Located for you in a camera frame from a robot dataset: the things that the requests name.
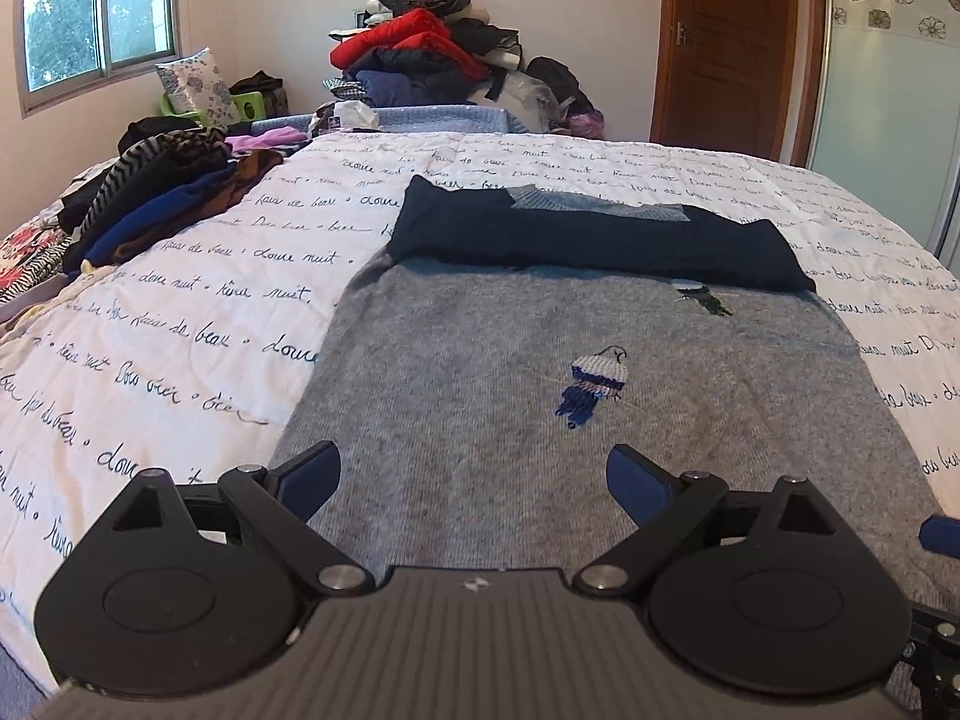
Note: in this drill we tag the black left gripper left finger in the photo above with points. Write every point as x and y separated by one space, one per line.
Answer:
274 506

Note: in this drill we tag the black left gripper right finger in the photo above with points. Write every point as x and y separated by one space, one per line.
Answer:
668 512

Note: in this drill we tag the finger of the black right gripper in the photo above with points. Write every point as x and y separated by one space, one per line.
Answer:
941 535

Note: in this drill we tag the grey and navy knit sweater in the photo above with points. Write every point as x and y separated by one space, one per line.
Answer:
479 369

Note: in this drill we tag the pile of dark folded clothes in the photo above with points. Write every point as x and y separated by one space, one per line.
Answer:
159 186

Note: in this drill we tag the heap of red and dark clothes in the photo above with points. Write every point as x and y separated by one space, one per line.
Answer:
404 53

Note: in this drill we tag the white quilt with blue script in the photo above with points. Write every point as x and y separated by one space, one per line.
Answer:
193 355

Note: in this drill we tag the red floral bedspread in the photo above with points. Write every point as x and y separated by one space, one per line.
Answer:
31 254

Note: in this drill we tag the pink purple garment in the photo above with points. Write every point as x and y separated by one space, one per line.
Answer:
276 138

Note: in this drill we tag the crumpled plastic bag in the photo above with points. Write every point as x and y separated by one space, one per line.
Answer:
351 116

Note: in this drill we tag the green plastic chair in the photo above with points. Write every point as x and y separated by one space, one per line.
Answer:
247 107

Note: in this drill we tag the blue textured blanket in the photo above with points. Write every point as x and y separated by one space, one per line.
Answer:
462 118

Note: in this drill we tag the frosted glass wardrobe door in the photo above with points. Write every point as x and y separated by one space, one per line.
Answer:
887 127

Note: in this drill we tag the floral white pillow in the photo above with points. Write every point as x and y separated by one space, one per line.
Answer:
193 82

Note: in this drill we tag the brown wooden door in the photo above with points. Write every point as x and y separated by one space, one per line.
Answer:
741 76

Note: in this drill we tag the window with aluminium frame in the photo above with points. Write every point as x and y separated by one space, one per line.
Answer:
68 47

